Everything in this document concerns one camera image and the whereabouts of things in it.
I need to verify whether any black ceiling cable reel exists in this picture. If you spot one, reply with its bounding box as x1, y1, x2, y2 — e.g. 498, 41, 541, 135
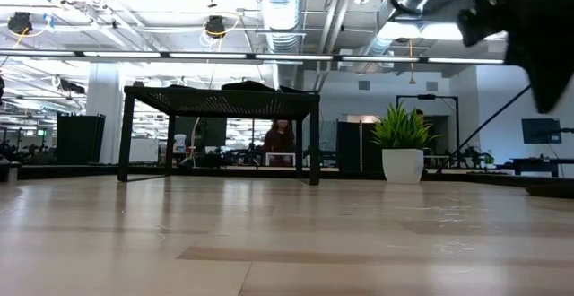
7, 11, 33, 36
204, 14, 227, 40

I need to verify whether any black aluminium table frame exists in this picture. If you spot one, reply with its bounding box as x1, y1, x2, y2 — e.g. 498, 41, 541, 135
0, 163, 574, 187

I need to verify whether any yellow hanging cord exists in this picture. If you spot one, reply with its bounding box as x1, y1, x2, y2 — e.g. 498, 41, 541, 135
406, 39, 417, 85

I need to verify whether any black background desk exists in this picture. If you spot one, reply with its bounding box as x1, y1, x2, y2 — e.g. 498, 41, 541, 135
509, 156, 574, 177

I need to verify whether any white ceiling light strip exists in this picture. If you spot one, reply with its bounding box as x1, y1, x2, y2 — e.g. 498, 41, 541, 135
83, 51, 161, 58
0, 49, 77, 57
341, 55, 421, 63
426, 57, 506, 65
169, 52, 248, 59
255, 54, 334, 61

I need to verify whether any black wall monitor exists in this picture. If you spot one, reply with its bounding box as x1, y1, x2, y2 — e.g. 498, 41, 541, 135
521, 118, 563, 145

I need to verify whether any black hanging cable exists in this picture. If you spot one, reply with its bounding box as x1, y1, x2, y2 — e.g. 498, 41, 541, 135
436, 84, 534, 175

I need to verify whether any small grey bin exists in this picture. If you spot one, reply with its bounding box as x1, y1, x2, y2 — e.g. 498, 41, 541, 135
0, 161, 22, 183

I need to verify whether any black rectangular stand frame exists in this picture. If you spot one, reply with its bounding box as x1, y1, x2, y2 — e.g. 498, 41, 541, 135
396, 93, 460, 159

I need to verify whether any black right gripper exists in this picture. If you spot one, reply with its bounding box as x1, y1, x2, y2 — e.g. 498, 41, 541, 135
457, 0, 574, 114

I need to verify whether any white board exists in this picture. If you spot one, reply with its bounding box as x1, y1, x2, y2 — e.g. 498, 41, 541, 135
128, 137, 160, 164

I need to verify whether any white building column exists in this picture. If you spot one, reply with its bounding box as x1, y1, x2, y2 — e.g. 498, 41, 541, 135
86, 62, 123, 165

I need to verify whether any green plant in white pot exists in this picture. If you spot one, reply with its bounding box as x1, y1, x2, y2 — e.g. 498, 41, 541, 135
370, 102, 443, 186

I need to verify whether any black perforated metal shelf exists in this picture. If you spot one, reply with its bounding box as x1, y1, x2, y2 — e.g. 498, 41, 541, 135
117, 84, 322, 187

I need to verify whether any black folding partition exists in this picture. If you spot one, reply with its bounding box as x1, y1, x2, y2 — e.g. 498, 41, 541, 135
174, 116, 228, 168
56, 113, 107, 165
335, 120, 382, 175

